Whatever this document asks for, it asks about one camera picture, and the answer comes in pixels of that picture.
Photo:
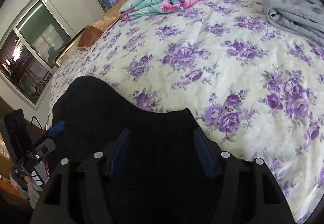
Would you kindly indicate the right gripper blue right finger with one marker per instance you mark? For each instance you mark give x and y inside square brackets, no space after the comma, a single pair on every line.
[246,191]

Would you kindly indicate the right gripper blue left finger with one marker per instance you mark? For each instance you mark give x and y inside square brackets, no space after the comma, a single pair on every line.
[77,192]

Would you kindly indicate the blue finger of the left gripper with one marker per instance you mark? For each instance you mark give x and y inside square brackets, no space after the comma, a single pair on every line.
[56,129]

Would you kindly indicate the black pants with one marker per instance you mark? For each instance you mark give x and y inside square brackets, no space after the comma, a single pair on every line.
[161,179]

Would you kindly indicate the black speaker box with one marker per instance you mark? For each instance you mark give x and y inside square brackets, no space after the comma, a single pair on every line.
[15,134]

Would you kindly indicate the purple floral bedspread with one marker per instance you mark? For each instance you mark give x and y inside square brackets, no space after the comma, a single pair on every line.
[254,89]

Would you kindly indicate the brown orange pillow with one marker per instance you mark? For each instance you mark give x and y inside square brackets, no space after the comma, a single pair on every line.
[94,32]

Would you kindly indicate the folded grey garment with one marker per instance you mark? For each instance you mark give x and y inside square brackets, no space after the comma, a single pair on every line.
[301,17]

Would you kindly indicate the window with white frame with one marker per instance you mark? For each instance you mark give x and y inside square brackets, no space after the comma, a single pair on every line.
[29,47]

